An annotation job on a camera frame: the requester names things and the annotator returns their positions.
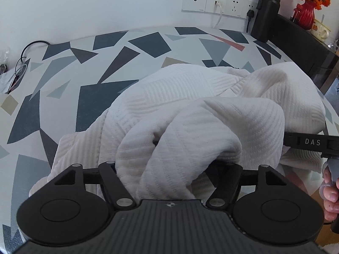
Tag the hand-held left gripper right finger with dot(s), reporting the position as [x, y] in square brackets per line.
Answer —
[230, 180]

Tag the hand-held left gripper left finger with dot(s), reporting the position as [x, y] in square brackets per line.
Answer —
[108, 174]

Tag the white textured knit sweater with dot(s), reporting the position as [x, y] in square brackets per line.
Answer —
[185, 105]

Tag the person's right hand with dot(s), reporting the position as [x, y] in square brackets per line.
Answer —
[331, 198]

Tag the geometric patterned table mat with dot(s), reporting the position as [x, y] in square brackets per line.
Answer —
[87, 98]

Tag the black cabinet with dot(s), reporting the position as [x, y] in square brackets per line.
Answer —
[296, 39]

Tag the white floral cup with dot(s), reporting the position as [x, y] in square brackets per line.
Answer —
[320, 31]

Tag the red ribbed vase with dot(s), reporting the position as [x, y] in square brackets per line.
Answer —
[304, 14]

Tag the black insulated bottle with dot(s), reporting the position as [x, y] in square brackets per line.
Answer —
[264, 18]

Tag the clear plastic bag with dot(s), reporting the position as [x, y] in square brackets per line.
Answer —
[4, 58]

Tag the white wall power socket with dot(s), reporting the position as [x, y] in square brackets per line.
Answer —
[251, 5]
[234, 6]

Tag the white wall data port plate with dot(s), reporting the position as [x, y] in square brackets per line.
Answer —
[212, 4]

